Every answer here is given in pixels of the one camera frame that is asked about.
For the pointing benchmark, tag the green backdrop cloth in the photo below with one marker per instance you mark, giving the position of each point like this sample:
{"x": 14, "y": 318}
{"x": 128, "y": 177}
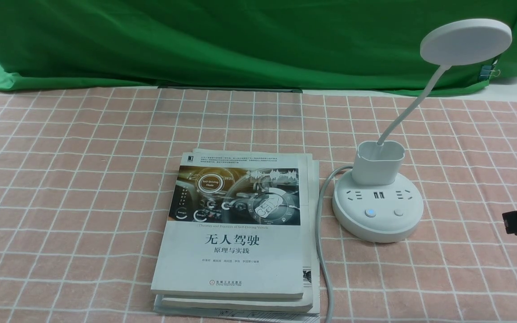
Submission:
{"x": 294, "y": 44}

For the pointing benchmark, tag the blue binder clip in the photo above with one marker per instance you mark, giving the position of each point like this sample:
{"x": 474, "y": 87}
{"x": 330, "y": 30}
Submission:
{"x": 489, "y": 72}

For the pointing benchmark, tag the top grey self-driving book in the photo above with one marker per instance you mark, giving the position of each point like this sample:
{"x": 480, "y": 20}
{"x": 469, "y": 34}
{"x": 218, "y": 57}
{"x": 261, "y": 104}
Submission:
{"x": 236, "y": 251}

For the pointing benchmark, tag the bottom white book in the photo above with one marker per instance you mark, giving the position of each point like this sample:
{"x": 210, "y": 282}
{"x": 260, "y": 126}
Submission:
{"x": 316, "y": 278}

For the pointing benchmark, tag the pink checked tablecloth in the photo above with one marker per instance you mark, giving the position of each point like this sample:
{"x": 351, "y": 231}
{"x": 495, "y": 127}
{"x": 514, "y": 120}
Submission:
{"x": 86, "y": 179}

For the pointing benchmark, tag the white desk lamp with socket base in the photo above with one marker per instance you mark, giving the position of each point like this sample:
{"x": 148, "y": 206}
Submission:
{"x": 372, "y": 200}

